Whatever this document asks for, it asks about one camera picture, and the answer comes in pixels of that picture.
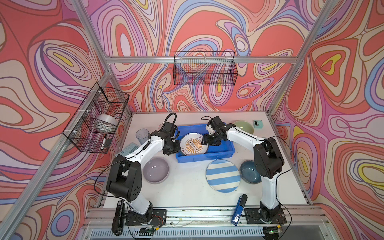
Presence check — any dark blue bowl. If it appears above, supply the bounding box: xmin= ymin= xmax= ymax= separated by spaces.
xmin=240 ymin=160 xmax=262 ymax=185

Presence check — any left wire basket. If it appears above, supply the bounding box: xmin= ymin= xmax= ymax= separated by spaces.
xmin=63 ymin=83 xmax=130 ymax=154

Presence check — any orange sunburst plate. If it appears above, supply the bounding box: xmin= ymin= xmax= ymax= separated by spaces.
xmin=180 ymin=133 xmax=208 ymax=156

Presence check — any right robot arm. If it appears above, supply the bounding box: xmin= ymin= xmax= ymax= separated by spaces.
xmin=202 ymin=116 xmax=285 ymax=211

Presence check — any black device at base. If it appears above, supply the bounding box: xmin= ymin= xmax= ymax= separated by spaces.
xmin=111 ymin=200 xmax=125 ymax=236

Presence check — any mint calculator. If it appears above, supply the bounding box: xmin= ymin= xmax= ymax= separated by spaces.
xmin=115 ymin=143 xmax=140 ymax=157

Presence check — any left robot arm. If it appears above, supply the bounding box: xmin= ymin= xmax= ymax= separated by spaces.
xmin=106 ymin=122 xmax=181 ymax=215

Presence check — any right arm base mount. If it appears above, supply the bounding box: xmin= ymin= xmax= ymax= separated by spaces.
xmin=244 ymin=205 xmax=287 ymax=226

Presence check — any wire basket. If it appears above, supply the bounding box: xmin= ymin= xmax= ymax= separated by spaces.
xmin=173 ymin=50 xmax=238 ymax=86
xmin=63 ymin=83 xmax=130 ymax=154

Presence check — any white tape roll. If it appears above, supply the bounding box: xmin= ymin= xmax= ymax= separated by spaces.
xmin=95 ymin=114 xmax=118 ymax=134

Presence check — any blue striped plate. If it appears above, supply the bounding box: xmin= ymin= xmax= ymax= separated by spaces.
xmin=206 ymin=160 xmax=241 ymax=193

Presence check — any blue plastic bin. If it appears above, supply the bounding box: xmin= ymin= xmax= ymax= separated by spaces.
xmin=176 ymin=124 xmax=235 ymax=163

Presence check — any light green bowl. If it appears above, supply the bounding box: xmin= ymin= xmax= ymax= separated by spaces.
xmin=234 ymin=121 xmax=254 ymax=135

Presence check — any grey plastic cup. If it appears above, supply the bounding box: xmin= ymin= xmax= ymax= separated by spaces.
xmin=136 ymin=129 xmax=150 ymax=145

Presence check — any black marker in basket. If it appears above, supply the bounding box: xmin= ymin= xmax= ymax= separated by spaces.
xmin=101 ymin=134 xmax=107 ymax=151

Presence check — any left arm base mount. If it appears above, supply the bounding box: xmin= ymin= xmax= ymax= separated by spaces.
xmin=125 ymin=209 xmax=167 ymax=227

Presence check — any small mint timer box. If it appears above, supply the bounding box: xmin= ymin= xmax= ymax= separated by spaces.
xmin=253 ymin=120 xmax=264 ymax=129

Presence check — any lilac bowl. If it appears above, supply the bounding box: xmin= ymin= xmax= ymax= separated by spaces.
xmin=143 ymin=158 xmax=170 ymax=184

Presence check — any back wire basket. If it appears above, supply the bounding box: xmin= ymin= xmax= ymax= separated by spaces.
xmin=173 ymin=50 xmax=238 ymax=86

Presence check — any blue black handheld tool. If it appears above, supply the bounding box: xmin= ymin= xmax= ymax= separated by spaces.
xmin=231 ymin=194 xmax=248 ymax=226

